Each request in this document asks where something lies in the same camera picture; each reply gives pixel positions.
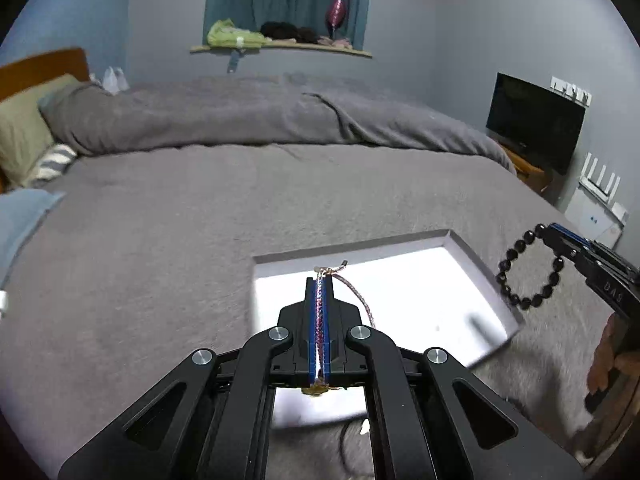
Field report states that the white wall hook rack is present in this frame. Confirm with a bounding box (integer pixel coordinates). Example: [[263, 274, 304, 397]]
[[550, 76, 592, 107]]

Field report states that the striped grey pillow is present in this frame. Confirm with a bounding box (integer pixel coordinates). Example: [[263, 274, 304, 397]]
[[23, 144, 77, 188]]

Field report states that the grey duvet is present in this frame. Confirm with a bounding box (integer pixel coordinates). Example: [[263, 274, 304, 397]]
[[38, 74, 513, 170]]

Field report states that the white plastic bag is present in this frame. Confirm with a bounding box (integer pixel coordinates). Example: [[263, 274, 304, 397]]
[[102, 66, 130, 96]]

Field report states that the right hand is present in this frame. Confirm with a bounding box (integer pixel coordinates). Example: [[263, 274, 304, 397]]
[[587, 313, 640, 394]]

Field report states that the black television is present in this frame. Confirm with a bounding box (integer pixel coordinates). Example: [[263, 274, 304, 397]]
[[486, 73, 586, 174]]

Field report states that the wooden headboard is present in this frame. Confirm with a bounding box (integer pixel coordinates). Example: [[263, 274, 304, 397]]
[[0, 47, 90, 101]]

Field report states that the grey bed blanket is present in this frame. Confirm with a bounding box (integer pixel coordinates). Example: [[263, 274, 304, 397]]
[[0, 142, 622, 480]]

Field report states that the pink cord bracelet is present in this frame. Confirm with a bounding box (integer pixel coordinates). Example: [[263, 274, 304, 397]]
[[300, 259, 377, 397]]

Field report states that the grey white jewelry tray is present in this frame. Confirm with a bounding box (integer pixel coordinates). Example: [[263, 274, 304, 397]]
[[250, 229, 524, 428]]

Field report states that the light blue cloth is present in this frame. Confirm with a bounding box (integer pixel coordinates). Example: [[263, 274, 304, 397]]
[[0, 188, 65, 288]]

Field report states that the pink item on shelf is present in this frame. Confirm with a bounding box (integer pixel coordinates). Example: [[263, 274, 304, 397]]
[[317, 36, 354, 50]]

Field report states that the white wifi router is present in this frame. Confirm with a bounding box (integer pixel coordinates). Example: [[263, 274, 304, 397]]
[[578, 153, 622, 206]]

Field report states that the wooden tv stand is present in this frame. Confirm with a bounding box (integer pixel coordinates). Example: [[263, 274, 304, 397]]
[[499, 143, 553, 195]]

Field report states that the white charger with cable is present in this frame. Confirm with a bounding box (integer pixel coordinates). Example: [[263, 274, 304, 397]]
[[0, 290, 9, 317]]

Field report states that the wooden window shelf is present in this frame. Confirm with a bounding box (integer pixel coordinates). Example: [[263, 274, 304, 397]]
[[189, 40, 374, 58]]

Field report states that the olive green pillow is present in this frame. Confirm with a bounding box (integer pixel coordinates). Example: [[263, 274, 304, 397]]
[[1, 74, 78, 186]]

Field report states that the white cardboard box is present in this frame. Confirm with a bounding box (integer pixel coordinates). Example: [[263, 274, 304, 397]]
[[564, 186, 628, 249]]

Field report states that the green cloth on shelf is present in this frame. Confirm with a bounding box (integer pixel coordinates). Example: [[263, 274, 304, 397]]
[[205, 18, 271, 50]]

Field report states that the black cloth on shelf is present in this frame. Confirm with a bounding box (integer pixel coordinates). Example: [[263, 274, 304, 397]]
[[259, 22, 319, 44]]

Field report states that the large black bead bracelet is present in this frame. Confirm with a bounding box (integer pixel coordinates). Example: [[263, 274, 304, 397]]
[[496, 223, 566, 311]]

